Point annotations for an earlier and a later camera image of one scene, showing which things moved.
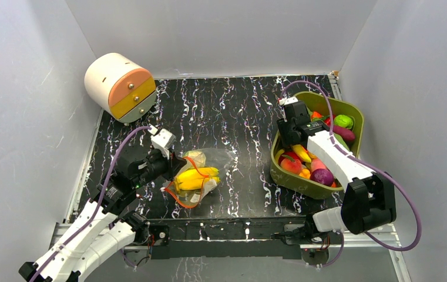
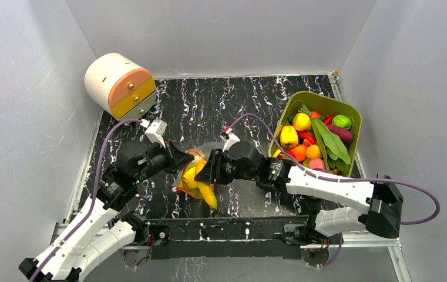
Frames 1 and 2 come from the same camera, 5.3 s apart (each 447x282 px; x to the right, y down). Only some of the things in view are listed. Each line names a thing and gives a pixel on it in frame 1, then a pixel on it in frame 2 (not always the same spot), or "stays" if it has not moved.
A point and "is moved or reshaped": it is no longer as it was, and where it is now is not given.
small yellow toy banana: [302, 153] to [208, 194]
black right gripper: [285, 137] to [215, 167]
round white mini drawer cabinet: [124, 90] stays
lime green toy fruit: [343, 120] stays
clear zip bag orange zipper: [198, 175] is moved or reshaped
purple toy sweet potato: [346, 133] stays
